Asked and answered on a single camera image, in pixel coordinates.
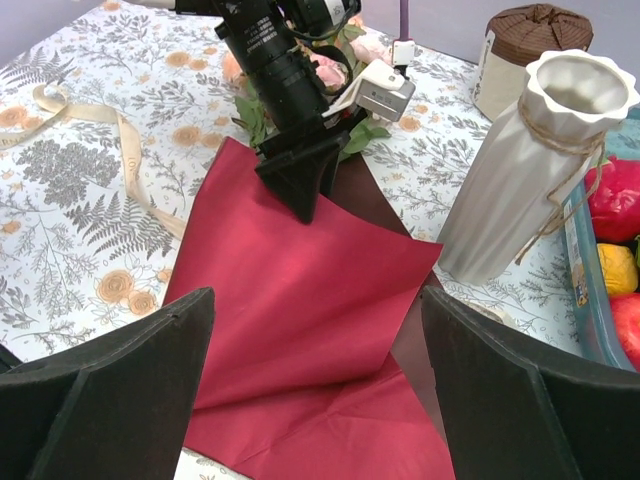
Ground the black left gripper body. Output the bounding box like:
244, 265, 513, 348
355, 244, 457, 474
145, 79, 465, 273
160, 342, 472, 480
172, 0, 361, 154

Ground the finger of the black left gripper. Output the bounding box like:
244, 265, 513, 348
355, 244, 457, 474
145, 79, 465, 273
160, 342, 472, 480
255, 133, 349, 223

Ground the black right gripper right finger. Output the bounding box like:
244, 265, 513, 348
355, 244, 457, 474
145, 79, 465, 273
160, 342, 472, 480
422, 286, 639, 479

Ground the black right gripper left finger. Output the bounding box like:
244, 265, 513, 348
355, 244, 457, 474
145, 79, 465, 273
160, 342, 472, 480
1, 288, 214, 480

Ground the pink artificial flower bunch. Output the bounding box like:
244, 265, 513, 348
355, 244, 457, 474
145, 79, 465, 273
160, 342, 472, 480
222, 16, 391, 160

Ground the red paper bouquet wrap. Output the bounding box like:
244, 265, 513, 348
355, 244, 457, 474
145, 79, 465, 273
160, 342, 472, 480
165, 139, 454, 479

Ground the cream ribbon gold lettering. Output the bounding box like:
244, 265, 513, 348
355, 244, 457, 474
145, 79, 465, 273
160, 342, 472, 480
1, 85, 186, 240

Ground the white ribbed ceramic vase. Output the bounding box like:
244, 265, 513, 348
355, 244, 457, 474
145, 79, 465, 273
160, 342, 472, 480
438, 49, 639, 285

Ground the teal plastic fruit basket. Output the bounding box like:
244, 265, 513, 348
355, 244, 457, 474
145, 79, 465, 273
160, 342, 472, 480
563, 183, 634, 371

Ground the red apple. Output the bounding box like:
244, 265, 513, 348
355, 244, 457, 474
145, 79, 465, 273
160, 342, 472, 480
610, 293, 639, 370

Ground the small yellow lemon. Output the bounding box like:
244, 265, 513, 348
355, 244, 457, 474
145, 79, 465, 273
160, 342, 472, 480
597, 243, 639, 296

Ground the green toy watermelon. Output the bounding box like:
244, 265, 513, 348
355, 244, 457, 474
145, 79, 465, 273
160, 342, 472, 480
634, 235, 640, 268

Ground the brown and white jar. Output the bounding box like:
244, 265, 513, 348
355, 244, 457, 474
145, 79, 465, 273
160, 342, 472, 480
472, 3, 594, 121

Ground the red dragon fruit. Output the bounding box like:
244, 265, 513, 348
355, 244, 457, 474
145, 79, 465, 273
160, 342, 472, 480
588, 155, 640, 244

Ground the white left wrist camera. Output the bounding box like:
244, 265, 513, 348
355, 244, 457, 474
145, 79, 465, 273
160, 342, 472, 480
322, 39, 416, 122

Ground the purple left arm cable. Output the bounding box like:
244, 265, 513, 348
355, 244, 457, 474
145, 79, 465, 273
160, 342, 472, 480
397, 0, 412, 41

